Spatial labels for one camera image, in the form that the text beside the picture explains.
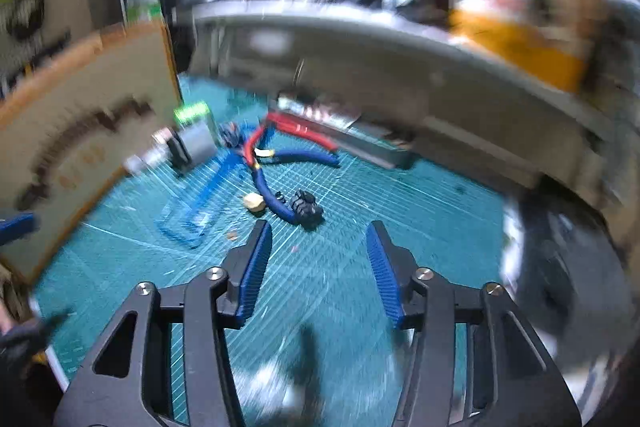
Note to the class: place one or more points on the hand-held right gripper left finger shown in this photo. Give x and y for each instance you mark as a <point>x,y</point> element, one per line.
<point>255,267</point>

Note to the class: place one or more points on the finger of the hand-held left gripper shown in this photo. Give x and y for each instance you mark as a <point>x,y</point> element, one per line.
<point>15,227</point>

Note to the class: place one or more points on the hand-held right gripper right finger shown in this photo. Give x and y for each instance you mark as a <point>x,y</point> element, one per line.
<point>382,272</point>

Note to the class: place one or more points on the brown cardboard box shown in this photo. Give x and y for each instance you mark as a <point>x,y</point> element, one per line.
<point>75,117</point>

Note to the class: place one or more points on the green cutting mat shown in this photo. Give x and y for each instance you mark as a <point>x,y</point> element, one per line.
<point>325,257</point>

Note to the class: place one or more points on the small beige block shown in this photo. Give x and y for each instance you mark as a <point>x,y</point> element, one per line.
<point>255,202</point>

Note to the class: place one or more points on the small black toy part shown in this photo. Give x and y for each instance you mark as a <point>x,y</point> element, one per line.
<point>306,208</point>

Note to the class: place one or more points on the blue transparent plastic case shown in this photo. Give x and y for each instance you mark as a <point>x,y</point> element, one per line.
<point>200,207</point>

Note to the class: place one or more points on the grey metal bar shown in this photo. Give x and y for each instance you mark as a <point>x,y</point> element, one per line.
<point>350,137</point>

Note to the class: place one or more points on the grey device with green label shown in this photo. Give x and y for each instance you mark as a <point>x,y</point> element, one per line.
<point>197,139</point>

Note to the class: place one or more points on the small silver cylinder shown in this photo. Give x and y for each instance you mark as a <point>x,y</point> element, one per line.
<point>145,157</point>

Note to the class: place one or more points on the grey desk riser shelf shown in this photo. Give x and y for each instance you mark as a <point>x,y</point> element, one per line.
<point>400,52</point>

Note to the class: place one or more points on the clear bottle with green label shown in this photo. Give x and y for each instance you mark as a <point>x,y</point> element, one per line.
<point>143,2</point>

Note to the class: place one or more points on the yellow and white container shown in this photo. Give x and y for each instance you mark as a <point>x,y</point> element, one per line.
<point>515,17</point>

